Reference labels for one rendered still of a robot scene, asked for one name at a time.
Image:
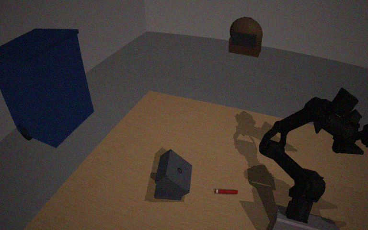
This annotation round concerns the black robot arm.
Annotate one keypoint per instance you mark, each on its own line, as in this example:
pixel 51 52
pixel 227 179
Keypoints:
pixel 309 186

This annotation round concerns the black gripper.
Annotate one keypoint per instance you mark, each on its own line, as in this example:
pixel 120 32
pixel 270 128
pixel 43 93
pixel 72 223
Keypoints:
pixel 344 140

